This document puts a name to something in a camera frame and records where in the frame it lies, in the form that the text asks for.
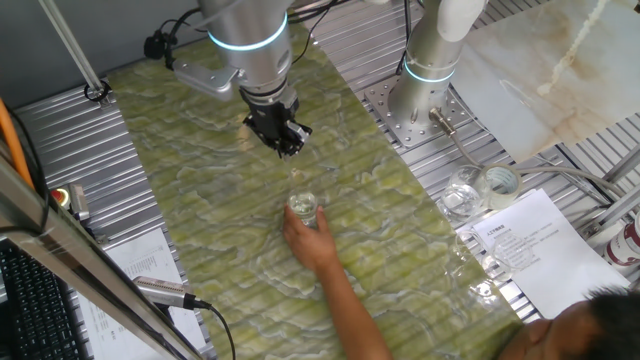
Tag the red emergency stop button box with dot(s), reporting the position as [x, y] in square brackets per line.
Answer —
[75, 200]

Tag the thin aluminium pole with clamp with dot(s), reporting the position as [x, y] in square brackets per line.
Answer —
[70, 47]

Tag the clear packing tape roll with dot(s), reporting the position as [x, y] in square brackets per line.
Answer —
[502, 187]

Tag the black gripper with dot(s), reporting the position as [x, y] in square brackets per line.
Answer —
[270, 112]

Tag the red white can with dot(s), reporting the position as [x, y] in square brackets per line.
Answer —
[625, 245]

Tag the clear glass stirring rod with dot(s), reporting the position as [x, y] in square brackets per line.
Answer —
[292, 177]

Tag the orange tube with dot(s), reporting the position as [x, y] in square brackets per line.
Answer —
[15, 145]

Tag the black computer keyboard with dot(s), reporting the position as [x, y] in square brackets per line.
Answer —
[35, 315]

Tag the silver ribbed camera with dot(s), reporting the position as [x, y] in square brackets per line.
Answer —
[160, 291]

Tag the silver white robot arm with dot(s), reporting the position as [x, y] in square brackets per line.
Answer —
[255, 50]

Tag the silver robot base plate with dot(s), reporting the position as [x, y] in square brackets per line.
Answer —
[380, 107]

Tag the aluminium profile bar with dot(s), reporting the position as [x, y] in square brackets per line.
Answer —
[615, 210]
[625, 162]

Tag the white paper sheet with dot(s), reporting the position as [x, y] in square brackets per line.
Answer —
[575, 265]

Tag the beige marble pattern board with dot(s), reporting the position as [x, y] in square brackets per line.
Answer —
[550, 75]

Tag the person bare forearm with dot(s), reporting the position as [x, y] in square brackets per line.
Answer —
[352, 320]

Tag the person hand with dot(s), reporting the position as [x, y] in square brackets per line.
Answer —
[310, 245]

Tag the printed table paper sheet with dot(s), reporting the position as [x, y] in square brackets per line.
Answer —
[145, 255]

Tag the small water-filled glass beaker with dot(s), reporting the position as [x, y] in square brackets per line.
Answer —
[303, 210]

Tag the person head black hair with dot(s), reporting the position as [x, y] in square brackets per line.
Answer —
[590, 330]

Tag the large clear glass beaker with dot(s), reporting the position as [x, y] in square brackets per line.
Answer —
[460, 197]

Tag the thick aluminium frame bar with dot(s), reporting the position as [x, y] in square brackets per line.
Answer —
[75, 252]

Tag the green marble pattern mat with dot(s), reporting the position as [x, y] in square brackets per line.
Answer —
[400, 280]

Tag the empty clear glass beaker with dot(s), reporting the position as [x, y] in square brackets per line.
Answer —
[510, 255]

